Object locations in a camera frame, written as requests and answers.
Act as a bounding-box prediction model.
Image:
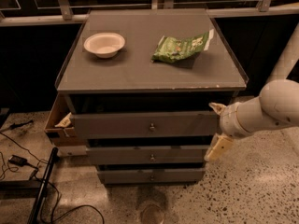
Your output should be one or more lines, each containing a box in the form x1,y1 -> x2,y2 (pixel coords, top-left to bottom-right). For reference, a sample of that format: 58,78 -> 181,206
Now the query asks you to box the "metal window railing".
0,0 -> 299,26

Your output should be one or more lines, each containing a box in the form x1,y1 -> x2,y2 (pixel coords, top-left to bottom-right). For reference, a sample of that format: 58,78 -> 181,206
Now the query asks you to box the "grey drawer cabinet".
56,9 -> 248,174

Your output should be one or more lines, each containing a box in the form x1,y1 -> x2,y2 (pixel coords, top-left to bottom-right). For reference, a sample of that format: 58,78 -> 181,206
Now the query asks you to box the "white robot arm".
205,25 -> 299,161

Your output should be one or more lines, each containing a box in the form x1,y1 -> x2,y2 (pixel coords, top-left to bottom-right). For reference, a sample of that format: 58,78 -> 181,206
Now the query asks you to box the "grey bottom drawer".
98,168 -> 205,185

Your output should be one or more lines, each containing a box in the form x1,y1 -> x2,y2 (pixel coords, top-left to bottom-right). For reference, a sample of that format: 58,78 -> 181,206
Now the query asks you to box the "grey middle drawer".
86,145 -> 208,165

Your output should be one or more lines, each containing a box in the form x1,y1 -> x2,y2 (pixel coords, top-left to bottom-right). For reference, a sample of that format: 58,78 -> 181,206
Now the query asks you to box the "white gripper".
204,102 -> 252,161

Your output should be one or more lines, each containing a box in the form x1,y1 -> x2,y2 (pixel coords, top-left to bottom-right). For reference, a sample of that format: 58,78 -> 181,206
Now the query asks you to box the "grey top drawer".
70,111 -> 221,139

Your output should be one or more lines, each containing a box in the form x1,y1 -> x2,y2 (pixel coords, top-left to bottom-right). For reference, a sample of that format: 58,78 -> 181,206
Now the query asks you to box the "grey drawer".
86,145 -> 208,165
70,111 -> 221,139
98,168 -> 205,185

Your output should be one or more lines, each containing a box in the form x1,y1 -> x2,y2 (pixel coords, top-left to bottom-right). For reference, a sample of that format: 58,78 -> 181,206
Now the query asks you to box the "white paper bowl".
83,33 -> 125,59

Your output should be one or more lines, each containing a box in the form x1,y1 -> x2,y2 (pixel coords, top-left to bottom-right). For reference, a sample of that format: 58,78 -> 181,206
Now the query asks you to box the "round floor drain cover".
140,203 -> 164,224

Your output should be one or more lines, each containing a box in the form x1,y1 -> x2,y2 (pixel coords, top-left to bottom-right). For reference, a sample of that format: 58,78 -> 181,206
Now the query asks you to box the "black metal bar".
27,147 -> 58,224

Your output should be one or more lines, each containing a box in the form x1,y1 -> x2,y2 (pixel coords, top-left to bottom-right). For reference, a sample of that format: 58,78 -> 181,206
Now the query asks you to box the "black power adapter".
8,155 -> 27,167

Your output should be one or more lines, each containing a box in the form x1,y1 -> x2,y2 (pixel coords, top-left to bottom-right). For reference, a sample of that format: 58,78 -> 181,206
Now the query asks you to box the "cardboard box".
44,95 -> 86,156

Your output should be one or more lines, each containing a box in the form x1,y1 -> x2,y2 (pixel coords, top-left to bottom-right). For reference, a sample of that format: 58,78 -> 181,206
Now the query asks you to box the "green chip bag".
151,29 -> 214,63

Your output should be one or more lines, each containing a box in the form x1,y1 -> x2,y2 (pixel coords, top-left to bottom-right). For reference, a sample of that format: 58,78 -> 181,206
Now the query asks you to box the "black floor cable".
0,131 -> 106,224

